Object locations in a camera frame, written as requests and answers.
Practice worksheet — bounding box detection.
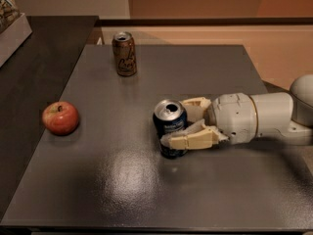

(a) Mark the blue pepsi can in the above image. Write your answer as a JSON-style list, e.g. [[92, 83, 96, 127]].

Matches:
[[153, 99, 188, 159]]

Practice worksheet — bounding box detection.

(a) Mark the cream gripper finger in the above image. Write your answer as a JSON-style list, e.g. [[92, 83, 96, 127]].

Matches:
[[160, 119, 229, 150], [181, 97, 211, 122]]

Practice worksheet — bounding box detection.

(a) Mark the brown lacroix can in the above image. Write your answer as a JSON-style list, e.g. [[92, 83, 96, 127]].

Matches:
[[112, 31, 137, 76]]

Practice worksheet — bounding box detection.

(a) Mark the white box with snacks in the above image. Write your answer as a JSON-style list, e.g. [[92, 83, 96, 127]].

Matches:
[[0, 0, 32, 67]]

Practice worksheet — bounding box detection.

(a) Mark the red apple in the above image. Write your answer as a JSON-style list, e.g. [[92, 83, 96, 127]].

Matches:
[[41, 101, 79, 135]]

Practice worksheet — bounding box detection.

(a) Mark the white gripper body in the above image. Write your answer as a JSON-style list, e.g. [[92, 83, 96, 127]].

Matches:
[[208, 93, 257, 144]]

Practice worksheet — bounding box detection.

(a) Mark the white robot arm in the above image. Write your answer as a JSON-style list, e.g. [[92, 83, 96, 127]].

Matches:
[[160, 74, 313, 150]]

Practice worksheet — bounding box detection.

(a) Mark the dark wooden side table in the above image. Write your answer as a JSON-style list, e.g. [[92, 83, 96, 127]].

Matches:
[[0, 16, 98, 220]]

